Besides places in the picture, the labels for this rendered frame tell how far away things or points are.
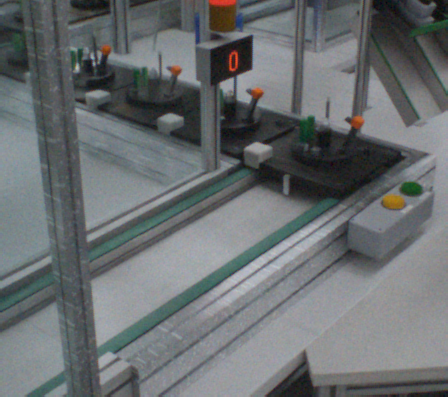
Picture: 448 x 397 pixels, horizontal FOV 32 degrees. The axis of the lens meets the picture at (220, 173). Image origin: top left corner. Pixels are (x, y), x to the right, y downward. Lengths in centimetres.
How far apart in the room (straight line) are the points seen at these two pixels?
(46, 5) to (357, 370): 76
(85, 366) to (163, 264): 46
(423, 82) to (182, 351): 98
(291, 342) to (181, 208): 36
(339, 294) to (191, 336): 35
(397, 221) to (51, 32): 87
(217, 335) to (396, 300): 36
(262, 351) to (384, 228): 33
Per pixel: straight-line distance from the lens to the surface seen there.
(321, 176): 157
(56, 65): 78
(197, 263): 138
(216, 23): 146
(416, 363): 129
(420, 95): 185
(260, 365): 125
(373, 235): 142
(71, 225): 85
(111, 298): 130
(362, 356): 129
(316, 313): 136
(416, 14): 173
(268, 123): 180
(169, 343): 113
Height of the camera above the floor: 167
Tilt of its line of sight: 27 degrees down
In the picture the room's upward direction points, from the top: straight up
